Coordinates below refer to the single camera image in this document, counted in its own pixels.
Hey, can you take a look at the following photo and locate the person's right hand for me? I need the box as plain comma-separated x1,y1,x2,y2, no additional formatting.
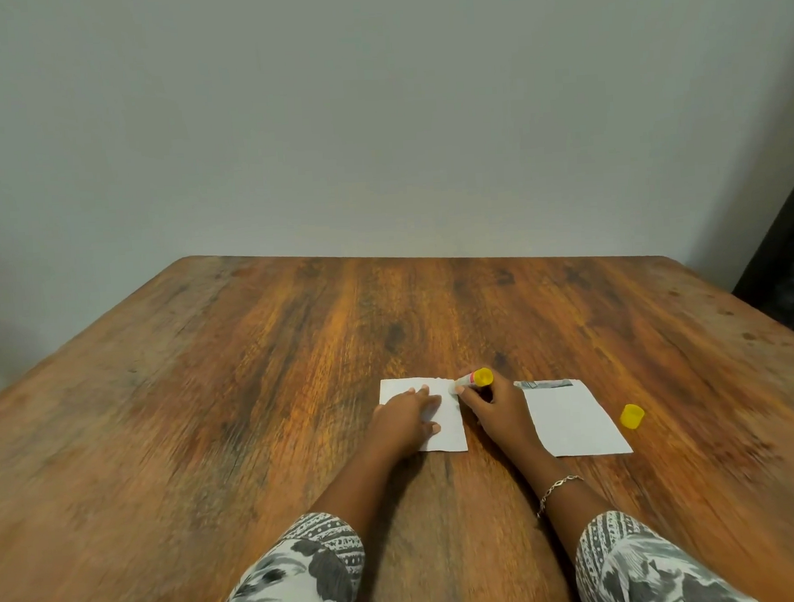
454,367,544,453

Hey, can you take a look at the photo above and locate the person's left hand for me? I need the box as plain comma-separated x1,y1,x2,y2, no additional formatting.
364,384,446,464

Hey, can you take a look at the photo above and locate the small white paper sheet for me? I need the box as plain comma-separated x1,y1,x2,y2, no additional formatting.
378,375,469,457

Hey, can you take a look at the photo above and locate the yellow glue stick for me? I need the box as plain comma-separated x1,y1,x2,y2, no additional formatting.
449,367,495,396

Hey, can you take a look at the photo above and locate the person's left forearm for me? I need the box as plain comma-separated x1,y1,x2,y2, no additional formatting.
198,439,427,602

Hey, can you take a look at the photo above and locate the person's right forearm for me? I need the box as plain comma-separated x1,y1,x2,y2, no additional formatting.
507,418,762,602

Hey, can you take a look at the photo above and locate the white paper with grey strip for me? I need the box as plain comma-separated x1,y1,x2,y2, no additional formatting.
513,376,634,461

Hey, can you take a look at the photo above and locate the dark furniture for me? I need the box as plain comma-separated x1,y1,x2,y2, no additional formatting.
725,153,794,354

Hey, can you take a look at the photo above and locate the silver chain bracelet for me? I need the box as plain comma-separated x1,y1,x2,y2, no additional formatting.
535,474,588,520

